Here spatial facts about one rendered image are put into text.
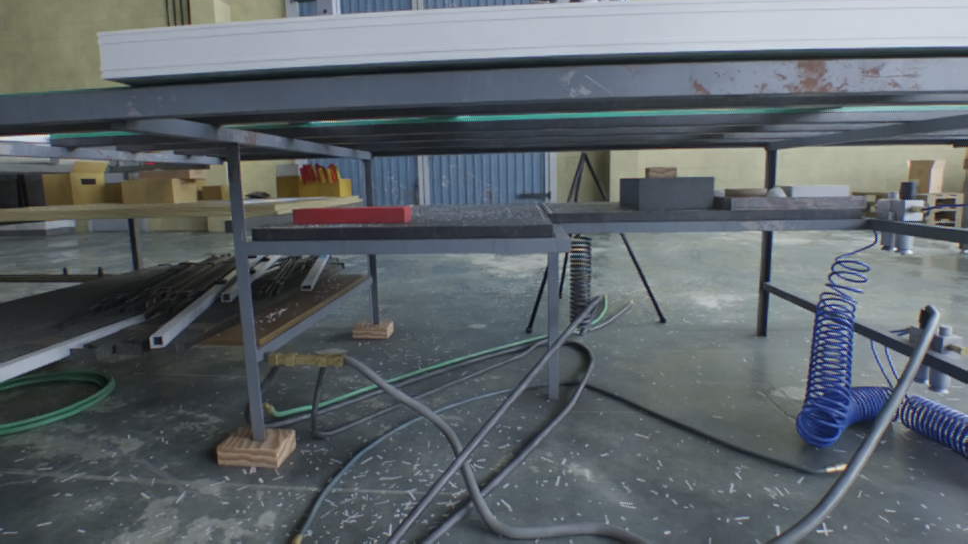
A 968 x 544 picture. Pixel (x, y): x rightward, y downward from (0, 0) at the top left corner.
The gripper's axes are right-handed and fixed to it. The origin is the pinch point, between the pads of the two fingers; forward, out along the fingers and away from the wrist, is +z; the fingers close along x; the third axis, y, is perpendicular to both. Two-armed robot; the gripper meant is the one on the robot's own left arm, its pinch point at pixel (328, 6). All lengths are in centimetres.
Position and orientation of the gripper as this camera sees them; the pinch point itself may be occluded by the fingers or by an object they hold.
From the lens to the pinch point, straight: 81.2
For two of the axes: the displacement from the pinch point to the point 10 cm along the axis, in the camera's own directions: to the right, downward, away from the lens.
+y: -10.0, 0.1, 0.7
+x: -0.7, 1.3, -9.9
